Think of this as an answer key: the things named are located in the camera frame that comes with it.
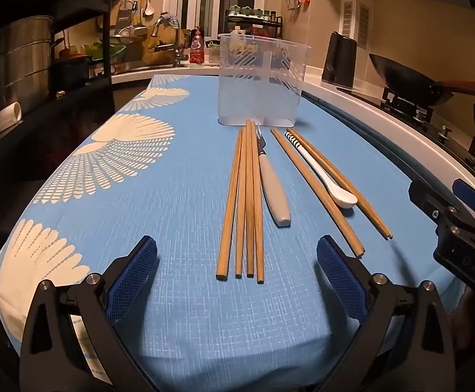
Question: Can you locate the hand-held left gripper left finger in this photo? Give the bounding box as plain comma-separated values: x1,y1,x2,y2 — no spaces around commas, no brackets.
19,235,159,392

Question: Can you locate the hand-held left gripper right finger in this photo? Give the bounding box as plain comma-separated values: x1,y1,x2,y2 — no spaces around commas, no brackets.
316,235,456,392

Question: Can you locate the wooden chopstick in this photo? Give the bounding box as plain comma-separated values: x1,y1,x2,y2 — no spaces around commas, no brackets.
251,120,265,285
287,128,389,241
235,128,248,278
270,127,366,259
245,118,256,277
290,127,394,238
215,128,244,282

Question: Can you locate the clear plastic utensil holder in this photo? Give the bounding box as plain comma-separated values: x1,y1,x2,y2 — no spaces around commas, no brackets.
218,33,312,128

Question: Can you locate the white ceramic spoon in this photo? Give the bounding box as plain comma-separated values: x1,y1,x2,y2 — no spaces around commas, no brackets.
284,131,359,209

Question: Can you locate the blue printed tablecloth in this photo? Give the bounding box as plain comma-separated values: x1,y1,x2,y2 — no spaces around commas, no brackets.
0,74,467,392

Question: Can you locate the black gas stove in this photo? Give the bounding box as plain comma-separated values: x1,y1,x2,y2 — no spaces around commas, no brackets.
337,86,475,197

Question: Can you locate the black electric kettle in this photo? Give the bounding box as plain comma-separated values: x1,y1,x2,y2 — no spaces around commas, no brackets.
321,31,359,90

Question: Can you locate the dark cooking pot with lid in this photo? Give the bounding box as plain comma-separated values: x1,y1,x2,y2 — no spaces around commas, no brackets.
51,55,93,90

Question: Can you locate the green bowl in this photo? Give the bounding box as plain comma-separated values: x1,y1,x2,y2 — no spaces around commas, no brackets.
82,41,127,62

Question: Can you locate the black metal shelf rack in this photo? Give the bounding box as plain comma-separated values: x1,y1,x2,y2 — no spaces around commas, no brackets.
0,0,115,172

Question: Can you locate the chrome sink faucet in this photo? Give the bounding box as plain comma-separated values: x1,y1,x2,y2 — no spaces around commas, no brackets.
151,14,183,68

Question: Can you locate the red dish soap bottle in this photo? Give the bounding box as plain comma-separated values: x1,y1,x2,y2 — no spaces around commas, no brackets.
189,26,205,65

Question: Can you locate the steel strainer bowl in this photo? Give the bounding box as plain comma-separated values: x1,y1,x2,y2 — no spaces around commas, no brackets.
112,28,146,46

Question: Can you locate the large steel stockpot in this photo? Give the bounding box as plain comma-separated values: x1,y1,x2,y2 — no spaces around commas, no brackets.
0,15,56,109

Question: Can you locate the row of spice jars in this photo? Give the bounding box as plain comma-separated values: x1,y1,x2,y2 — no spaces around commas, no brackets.
228,5,277,21

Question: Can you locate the metal grater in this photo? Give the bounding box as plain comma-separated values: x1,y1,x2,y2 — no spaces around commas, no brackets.
117,0,136,29

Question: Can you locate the knife with beige handle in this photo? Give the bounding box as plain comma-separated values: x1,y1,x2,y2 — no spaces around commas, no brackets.
255,126,292,228

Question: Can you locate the black wok with wooden handle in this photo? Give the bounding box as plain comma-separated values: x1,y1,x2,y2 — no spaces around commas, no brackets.
369,53,475,107

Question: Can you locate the white wall vent panel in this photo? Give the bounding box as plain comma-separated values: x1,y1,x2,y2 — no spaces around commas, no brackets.
358,4,371,45
342,1,353,37

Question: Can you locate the black wire spice rack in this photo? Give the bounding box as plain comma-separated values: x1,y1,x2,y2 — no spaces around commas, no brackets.
224,6,284,66

